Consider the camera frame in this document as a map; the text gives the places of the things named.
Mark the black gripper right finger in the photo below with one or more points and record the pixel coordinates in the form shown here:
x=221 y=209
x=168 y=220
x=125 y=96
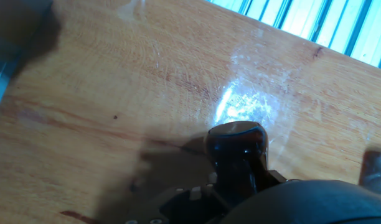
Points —
x=375 y=171

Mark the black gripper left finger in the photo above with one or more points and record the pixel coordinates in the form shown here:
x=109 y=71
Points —
x=184 y=208

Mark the metal lever dark red knob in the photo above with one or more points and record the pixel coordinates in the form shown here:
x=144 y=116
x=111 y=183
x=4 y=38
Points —
x=237 y=149

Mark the glossy wooden board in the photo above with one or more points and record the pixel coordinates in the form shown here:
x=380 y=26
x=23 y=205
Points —
x=115 y=93

